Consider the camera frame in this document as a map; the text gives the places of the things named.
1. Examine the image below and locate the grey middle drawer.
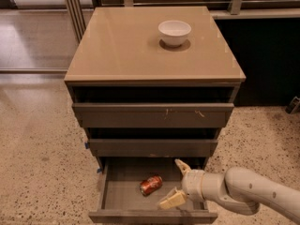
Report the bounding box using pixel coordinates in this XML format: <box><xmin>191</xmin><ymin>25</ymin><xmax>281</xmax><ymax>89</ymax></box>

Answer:
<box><xmin>88</xmin><ymin>139</ymin><xmax>218</xmax><ymax>158</ymax></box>

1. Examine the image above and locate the red coke can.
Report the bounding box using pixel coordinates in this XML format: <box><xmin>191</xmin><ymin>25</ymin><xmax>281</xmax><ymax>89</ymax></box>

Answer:
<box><xmin>140</xmin><ymin>174</ymin><xmax>162</xmax><ymax>196</ymax></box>

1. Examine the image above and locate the grey drawer cabinet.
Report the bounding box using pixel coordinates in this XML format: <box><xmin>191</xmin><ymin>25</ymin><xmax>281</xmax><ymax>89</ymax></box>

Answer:
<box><xmin>65</xmin><ymin>7</ymin><xmax>246</xmax><ymax>167</ymax></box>

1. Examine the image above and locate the grey open bottom drawer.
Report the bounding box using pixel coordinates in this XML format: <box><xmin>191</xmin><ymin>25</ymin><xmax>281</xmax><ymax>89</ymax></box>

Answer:
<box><xmin>89</xmin><ymin>157</ymin><xmax>218</xmax><ymax>225</ymax></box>

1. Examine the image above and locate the grey top drawer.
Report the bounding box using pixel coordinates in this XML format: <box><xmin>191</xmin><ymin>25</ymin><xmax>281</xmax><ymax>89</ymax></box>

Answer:
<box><xmin>72</xmin><ymin>103</ymin><xmax>233</xmax><ymax>128</ymax></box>

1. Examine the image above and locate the white ceramic bowl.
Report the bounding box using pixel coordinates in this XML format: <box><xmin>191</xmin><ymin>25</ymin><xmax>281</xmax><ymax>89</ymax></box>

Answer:
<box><xmin>158</xmin><ymin>21</ymin><xmax>191</xmax><ymax>47</ymax></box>

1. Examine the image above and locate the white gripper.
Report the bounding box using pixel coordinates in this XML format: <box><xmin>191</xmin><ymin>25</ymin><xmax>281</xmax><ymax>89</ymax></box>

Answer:
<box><xmin>157</xmin><ymin>158</ymin><xmax>204</xmax><ymax>210</ymax></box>

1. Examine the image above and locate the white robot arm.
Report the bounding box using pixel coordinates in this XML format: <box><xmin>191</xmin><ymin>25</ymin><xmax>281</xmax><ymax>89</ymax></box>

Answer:
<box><xmin>157</xmin><ymin>159</ymin><xmax>300</xmax><ymax>225</ymax></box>

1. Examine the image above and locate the dark object on floor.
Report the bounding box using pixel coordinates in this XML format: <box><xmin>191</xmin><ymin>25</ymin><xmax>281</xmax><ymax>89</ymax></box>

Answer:
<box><xmin>285</xmin><ymin>97</ymin><xmax>300</xmax><ymax>113</ymax></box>

